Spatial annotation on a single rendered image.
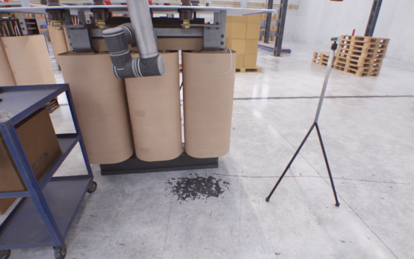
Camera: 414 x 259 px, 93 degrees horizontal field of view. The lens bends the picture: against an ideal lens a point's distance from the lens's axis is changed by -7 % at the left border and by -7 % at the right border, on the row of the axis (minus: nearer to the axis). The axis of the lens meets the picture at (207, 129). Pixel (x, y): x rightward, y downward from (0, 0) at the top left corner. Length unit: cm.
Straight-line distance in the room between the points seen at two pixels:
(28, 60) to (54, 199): 237
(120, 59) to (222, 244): 126
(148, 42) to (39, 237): 130
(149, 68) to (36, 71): 281
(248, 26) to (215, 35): 484
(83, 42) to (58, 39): 603
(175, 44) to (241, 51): 483
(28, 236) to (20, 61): 263
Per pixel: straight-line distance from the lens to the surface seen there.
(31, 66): 383
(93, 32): 171
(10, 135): 117
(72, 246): 171
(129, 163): 208
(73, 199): 184
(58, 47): 772
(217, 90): 162
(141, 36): 117
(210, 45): 159
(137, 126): 174
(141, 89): 161
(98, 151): 190
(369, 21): 1409
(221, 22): 167
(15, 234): 179
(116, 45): 122
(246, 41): 643
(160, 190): 188
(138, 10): 115
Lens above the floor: 125
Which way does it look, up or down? 26 degrees down
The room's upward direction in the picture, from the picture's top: 1 degrees clockwise
